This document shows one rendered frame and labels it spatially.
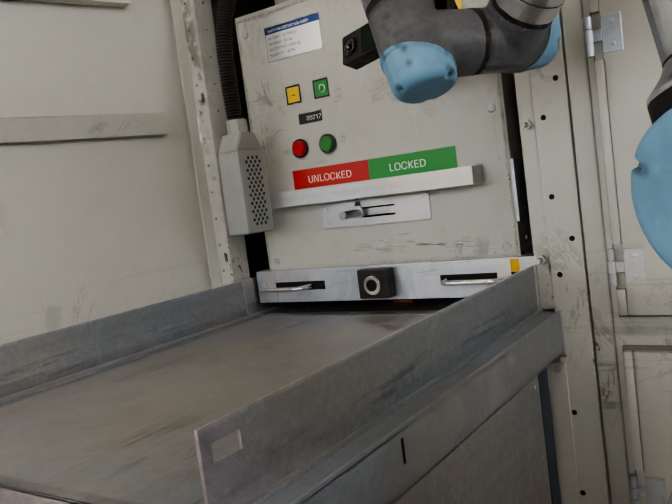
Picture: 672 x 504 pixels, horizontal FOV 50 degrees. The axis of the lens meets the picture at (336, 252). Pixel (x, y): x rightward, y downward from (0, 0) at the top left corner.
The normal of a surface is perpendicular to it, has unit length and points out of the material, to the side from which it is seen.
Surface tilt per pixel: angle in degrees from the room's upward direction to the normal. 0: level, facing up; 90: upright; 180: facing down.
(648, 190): 97
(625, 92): 90
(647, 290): 90
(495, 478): 90
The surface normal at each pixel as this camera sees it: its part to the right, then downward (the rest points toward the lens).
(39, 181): 0.65, -0.02
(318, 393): 0.83, -0.06
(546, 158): -0.55, 0.15
